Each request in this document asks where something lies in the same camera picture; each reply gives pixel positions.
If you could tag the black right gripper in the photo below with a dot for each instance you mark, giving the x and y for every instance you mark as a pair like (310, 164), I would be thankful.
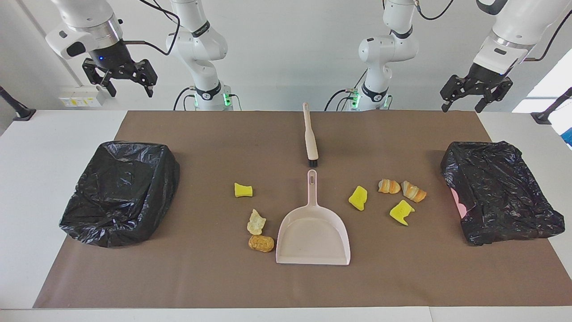
(111, 58)

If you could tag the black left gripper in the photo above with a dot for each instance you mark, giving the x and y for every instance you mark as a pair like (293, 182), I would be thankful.
(487, 77)

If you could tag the toy croissant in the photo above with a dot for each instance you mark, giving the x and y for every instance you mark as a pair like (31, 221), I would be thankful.
(413, 191)
(389, 186)

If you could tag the yellow green-backed sponge piece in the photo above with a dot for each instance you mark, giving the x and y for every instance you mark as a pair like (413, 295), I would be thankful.
(358, 198)

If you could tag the beige hand brush black bristles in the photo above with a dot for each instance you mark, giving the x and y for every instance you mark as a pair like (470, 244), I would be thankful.
(309, 134)

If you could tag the brown bread roll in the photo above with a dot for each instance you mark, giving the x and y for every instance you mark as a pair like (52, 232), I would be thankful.
(261, 243)

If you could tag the pale pink plastic dustpan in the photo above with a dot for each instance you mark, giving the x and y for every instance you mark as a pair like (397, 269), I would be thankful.
(313, 237)

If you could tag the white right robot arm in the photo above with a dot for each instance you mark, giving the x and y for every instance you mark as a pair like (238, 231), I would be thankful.
(196, 44)

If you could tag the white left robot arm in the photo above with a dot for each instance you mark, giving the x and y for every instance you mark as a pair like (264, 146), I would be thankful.
(380, 49)

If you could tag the black bagged pink trash bin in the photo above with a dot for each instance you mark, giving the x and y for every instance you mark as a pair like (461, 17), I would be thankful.
(500, 192)

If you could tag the blue object at table edge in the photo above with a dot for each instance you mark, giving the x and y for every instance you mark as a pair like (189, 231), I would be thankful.
(568, 137)

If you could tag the brown table mat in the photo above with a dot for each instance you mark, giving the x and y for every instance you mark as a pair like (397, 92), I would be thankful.
(223, 277)

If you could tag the white wall socket box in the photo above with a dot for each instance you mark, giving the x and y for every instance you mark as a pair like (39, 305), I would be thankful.
(82, 95)

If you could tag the black camera stand foot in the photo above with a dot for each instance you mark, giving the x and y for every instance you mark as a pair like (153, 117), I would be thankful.
(547, 115)
(18, 109)

